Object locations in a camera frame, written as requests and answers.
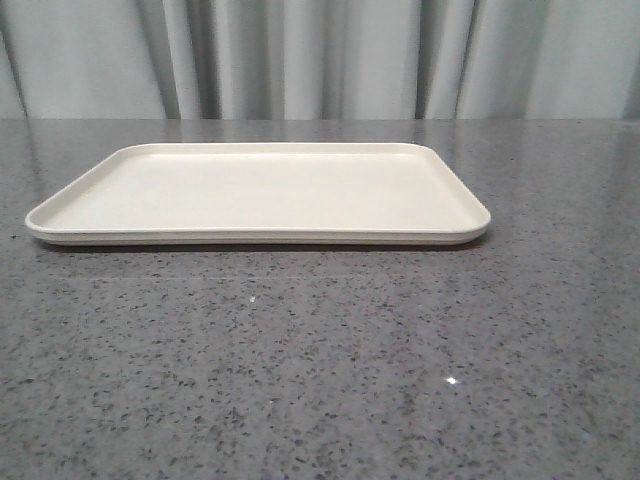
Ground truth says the cream rectangular plastic tray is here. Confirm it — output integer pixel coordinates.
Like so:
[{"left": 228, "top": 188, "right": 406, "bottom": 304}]
[{"left": 25, "top": 142, "right": 491, "bottom": 245}]

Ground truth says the grey pleated curtain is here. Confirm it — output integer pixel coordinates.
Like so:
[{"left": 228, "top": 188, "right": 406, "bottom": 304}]
[{"left": 1, "top": 1, "right": 639, "bottom": 120}]

